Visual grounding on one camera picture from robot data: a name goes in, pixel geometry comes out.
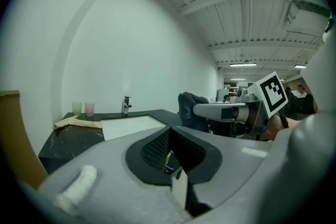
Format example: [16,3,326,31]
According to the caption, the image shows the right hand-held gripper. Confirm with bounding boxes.
[193,71,289,136]

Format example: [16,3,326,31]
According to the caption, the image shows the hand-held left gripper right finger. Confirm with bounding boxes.
[170,111,336,224]

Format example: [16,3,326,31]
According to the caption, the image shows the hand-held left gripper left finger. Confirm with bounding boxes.
[38,125,192,224]

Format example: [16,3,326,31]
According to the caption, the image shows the dark blue cloth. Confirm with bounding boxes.
[177,91,211,133]

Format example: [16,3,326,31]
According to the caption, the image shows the chrome faucet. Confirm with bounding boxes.
[122,95,132,115]

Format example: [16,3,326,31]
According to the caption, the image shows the person's right forearm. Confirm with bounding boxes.
[262,112,302,142]

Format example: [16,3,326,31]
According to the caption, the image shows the white rectangular sink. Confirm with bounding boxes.
[101,114,166,141]

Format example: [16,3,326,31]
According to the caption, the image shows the black marble vanity counter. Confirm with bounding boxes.
[38,109,184,175]

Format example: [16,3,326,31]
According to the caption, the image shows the beige wooden T-shaped tool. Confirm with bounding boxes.
[51,114,103,130]

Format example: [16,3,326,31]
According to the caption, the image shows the pink translucent cup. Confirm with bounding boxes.
[84,101,95,117]

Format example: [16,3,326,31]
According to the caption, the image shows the green translucent cup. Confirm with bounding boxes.
[72,101,83,115]

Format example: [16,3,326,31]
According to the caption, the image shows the brown cardboard box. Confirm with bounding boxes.
[0,90,49,191]

